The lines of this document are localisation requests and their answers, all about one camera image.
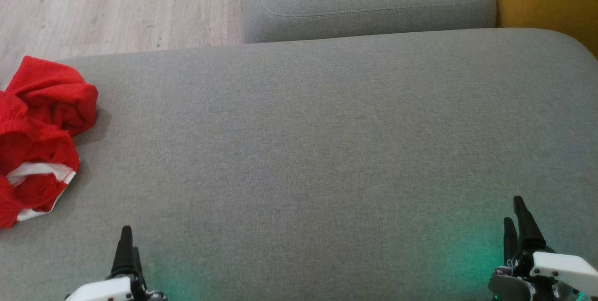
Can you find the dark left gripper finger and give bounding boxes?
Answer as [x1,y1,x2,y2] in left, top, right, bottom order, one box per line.
[132,246,146,287]
[111,225,136,279]

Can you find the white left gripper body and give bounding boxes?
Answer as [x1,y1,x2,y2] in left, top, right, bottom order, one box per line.
[65,275,167,301]

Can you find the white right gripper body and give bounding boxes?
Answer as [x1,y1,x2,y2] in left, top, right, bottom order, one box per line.
[488,251,598,301]

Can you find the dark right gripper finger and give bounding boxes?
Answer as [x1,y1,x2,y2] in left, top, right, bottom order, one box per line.
[503,217,519,265]
[513,196,548,255]

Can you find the red white-trimmed shorts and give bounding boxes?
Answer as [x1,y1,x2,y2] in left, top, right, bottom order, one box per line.
[0,56,99,229]

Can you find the large grey sofa seat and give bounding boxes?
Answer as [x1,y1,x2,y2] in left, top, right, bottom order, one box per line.
[0,28,598,301]

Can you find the yellow sofa cushion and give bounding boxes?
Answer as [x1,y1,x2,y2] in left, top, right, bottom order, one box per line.
[484,0,598,58]

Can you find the grey sofa cushion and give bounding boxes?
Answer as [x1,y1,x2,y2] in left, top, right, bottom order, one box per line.
[242,0,497,43]

